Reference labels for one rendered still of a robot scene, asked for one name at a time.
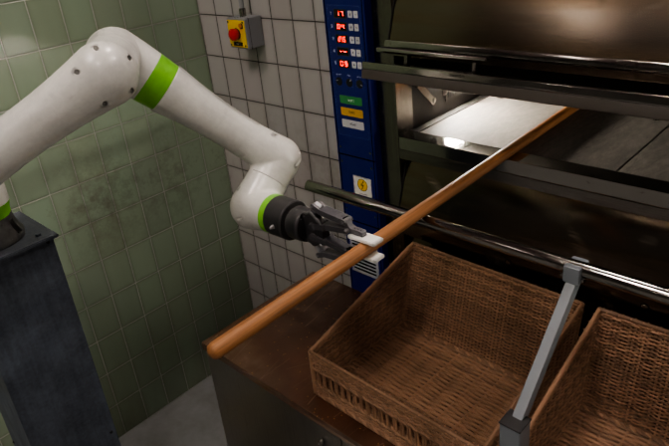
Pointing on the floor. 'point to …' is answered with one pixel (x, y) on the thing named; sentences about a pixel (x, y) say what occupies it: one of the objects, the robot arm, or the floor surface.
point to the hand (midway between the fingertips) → (365, 246)
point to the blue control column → (366, 91)
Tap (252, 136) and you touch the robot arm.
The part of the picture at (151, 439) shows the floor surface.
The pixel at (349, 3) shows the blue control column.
